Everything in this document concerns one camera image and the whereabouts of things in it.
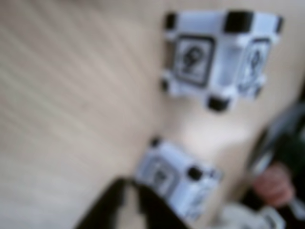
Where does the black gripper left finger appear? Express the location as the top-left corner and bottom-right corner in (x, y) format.
(72, 177), (134, 229)

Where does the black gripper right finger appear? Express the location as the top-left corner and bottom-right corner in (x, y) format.
(132, 180), (191, 229)

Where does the white cube with zigzag symbol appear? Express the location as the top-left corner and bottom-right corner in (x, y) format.
(160, 9), (285, 113)

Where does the person's hand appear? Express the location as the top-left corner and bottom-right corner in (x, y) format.
(254, 166), (295, 208)

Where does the white cube with lamp symbol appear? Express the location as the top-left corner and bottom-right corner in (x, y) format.
(134, 137), (225, 222)

